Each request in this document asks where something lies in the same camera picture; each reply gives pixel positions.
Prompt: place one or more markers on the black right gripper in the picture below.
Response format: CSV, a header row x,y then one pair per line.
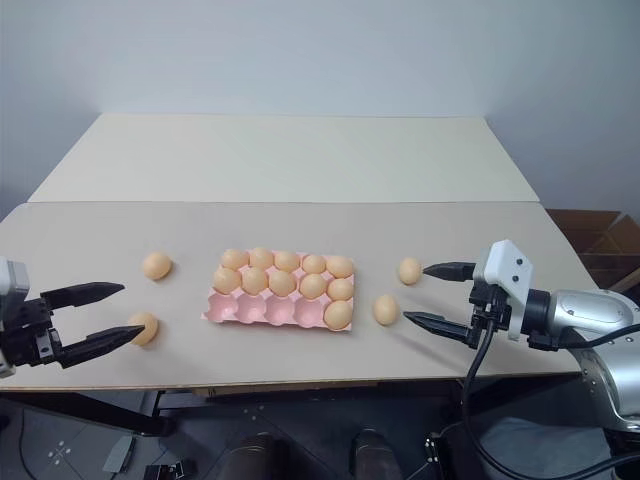
x,y
487,310

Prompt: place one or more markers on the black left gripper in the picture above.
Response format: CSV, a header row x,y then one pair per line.
x,y
27,330

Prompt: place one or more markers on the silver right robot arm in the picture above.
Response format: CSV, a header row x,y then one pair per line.
x,y
590,312

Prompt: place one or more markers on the pink egg tray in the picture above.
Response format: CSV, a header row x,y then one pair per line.
x,y
260,311

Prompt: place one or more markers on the beige egg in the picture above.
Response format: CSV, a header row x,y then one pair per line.
x,y
234,258
226,280
282,282
314,264
386,309
287,261
261,257
313,286
410,271
340,289
254,280
146,327
157,265
338,315
340,266

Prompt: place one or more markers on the black box with white dots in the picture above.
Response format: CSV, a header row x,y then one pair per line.
x,y
432,447

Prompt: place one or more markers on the brown cardboard box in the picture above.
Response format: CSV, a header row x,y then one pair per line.
x,y
595,235

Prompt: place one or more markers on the black floor device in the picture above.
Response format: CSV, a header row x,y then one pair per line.
x,y
167,472

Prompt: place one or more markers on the dark rounded shape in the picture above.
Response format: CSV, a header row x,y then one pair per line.
x,y
372,455
257,457

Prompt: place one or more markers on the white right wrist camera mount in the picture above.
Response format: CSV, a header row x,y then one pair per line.
x,y
510,270

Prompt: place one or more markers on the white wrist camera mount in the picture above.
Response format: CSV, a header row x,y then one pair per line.
x,y
17,280
510,270

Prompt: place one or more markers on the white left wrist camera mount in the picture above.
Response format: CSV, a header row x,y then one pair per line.
x,y
17,280

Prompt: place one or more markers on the black metal table frame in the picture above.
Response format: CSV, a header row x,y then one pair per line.
x,y
125,412

